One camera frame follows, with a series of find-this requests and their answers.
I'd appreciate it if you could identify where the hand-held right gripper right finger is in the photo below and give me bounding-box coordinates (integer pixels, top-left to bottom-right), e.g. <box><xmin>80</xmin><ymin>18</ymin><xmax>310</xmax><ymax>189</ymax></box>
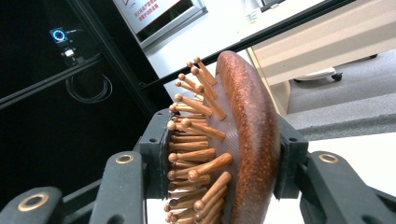
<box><xmin>274</xmin><ymin>114</ymin><xmax>396</xmax><ymax>224</ymax></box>

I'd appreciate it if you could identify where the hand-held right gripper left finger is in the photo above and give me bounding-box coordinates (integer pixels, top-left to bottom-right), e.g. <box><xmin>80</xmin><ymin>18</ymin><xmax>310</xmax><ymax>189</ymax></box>
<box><xmin>89</xmin><ymin>108</ymin><xmax>172</xmax><ymax>224</ymax></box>

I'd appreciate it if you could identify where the wooden paddle hairbrush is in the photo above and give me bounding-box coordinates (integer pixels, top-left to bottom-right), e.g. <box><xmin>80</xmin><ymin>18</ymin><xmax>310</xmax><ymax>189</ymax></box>
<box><xmin>163</xmin><ymin>49</ymin><xmax>282</xmax><ymax>224</ymax></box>

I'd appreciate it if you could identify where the office chair base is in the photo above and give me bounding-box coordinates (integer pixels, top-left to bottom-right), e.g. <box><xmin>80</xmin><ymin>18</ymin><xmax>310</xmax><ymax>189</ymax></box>
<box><xmin>292</xmin><ymin>66</ymin><xmax>344</xmax><ymax>84</ymax></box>

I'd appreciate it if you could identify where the light wooden desk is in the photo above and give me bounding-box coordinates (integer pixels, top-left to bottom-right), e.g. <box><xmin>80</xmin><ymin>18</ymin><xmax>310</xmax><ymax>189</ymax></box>
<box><xmin>247</xmin><ymin>0</ymin><xmax>396</xmax><ymax>118</ymax></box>

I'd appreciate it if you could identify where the white sign board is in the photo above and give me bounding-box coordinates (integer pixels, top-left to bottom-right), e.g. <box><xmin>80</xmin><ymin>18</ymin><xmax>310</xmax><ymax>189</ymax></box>
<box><xmin>111</xmin><ymin>0</ymin><xmax>209</xmax><ymax>49</ymax></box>

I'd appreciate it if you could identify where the white cabinet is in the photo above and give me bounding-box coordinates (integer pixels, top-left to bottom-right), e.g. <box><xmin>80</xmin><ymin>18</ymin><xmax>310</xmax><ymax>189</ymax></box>
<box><xmin>144</xmin><ymin>0</ymin><xmax>326</xmax><ymax>101</ymax></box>

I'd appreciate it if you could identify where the coiled black cable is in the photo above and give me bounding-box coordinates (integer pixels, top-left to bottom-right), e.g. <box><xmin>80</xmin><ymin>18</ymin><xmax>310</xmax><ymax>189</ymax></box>
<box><xmin>64</xmin><ymin>73</ymin><xmax>114</xmax><ymax>105</ymax></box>

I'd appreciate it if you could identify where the black metal frame strut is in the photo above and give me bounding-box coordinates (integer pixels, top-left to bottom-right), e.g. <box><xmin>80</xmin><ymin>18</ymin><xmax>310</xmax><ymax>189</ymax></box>
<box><xmin>65</xmin><ymin>0</ymin><xmax>164</xmax><ymax>120</ymax></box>

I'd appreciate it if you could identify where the black metal frame rail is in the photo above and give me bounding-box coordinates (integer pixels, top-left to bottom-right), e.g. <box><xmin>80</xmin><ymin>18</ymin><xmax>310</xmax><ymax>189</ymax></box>
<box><xmin>0</xmin><ymin>53</ymin><xmax>106</xmax><ymax>110</ymax></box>

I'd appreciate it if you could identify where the camera with blue ring light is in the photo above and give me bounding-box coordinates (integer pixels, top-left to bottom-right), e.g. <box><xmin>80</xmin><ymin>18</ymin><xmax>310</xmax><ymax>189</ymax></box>
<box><xmin>49</xmin><ymin>26</ymin><xmax>78</xmax><ymax>66</ymax></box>

